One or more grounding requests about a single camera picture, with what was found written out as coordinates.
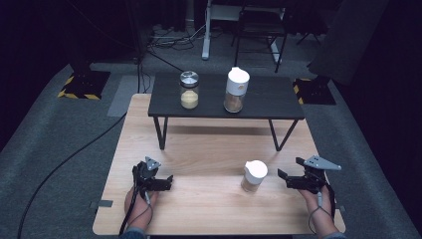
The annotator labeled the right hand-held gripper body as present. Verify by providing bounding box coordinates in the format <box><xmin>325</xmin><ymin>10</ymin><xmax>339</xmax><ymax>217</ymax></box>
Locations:
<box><xmin>286</xmin><ymin>154</ymin><xmax>342</xmax><ymax>195</ymax></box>

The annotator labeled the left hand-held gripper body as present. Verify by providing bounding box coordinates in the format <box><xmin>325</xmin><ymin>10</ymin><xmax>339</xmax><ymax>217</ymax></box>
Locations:
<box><xmin>131</xmin><ymin>155</ymin><xmax>167</xmax><ymax>200</ymax></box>

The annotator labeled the person's right hand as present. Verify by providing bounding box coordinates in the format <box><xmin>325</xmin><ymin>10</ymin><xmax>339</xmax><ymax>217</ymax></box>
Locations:
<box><xmin>298</xmin><ymin>186</ymin><xmax>335</xmax><ymax>221</ymax></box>

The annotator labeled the person's left hand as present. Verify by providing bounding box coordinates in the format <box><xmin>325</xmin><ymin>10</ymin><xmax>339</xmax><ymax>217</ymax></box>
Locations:
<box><xmin>123</xmin><ymin>186</ymin><xmax>159</xmax><ymax>230</ymax></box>

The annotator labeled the short glass jar white lid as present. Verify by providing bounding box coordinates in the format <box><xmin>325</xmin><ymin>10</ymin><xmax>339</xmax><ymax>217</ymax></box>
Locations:
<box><xmin>240</xmin><ymin>159</ymin><xmax>269</xmax><ymax>194</ymax></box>

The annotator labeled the grey tape strip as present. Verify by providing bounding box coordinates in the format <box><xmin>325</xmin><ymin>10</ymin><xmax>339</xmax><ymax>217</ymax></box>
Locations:
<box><xmin>89</xmin><ymin>199</ymin><xmax>114</xmax><ymax>210</ymax></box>

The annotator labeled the yellow-black striped stand base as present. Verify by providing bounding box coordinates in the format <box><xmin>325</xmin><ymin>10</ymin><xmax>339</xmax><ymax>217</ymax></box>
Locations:
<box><xmin>293</xmin><ymin>77</ymin><xmax>336</xmax><ymax>107</ymax></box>
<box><xmin>57</xmin><ymin>69</ymin><xmax>111</xmax><ymax>101</ymax></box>

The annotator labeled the glass jar silver lid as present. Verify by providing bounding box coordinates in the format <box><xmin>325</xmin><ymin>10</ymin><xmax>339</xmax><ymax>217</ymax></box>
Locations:
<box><xmin>179</xmin><ymin>70</ymin><xmax>200</xmax><ymax>111</ymax></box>

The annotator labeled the black raised shelf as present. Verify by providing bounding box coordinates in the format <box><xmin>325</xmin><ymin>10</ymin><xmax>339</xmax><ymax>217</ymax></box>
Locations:
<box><xmin>147</xmin><ymin>72</ymin><xmax>306</xmax><ymax>152</ymax></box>

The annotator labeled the tall glass jar white lid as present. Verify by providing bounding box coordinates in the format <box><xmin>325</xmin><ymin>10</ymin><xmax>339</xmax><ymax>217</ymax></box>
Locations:
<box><xmin>223</xmin><ymin>66</ymin><xmax>251</xmax><ymax>115</ymax></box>

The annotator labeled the dark grey panel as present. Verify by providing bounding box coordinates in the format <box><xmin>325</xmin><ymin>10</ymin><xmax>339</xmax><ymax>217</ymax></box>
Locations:
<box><xmin>308</xmin><ymin>0</ymin><xmax>390</xmax><ymax>87</ymax></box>

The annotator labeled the black stand pole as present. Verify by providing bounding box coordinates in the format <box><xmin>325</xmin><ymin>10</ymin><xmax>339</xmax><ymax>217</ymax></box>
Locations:
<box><xmin>124</xmin><ymin>0</ymin><xmax>145</xmax><ymax>95</ymax></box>

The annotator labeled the black chair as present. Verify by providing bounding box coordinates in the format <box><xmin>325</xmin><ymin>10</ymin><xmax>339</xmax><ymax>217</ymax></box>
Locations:
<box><xmin>231</xmin><ymin>0</ymin><xmax>289</xmax><ymax>74</ymax></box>

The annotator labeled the thin grey cable with plug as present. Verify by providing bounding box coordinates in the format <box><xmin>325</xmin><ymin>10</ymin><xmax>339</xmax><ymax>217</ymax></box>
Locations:
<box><xmin>308</xmin><ymin>191</ymin><xmax>333</xmax><ymax>235</ymax></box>
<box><xmin>126</xmin><ymin>190</ymin><xmax>154</xmax><ymax>231</ymax></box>

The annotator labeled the thick black gripper cable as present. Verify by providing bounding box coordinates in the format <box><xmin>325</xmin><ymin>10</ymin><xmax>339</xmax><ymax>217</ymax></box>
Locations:
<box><xmin>117</xmin><ymin>164</ymin><xmax>141</xmax><ymax>238</ymax></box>

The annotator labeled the long black floor cable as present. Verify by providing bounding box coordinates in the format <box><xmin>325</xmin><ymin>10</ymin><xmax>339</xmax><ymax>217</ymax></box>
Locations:
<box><xmin>17</xmin><ymin>112</ymin><xmax>129</xmax><ymax>239</ymax></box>

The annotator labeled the bundle of floor cables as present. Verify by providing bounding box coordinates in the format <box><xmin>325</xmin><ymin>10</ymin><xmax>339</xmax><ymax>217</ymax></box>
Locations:
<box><xmin>146</xmin><ymin>23</ymin><xmax>207</xmax><ymax>52</ymax></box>

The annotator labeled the white desk frame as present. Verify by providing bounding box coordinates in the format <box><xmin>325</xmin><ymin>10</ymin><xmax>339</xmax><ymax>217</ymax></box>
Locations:
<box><xmin>200</xmin><ymin>0</ymin><xmax>287</xmax><ymax>65</ymax></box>

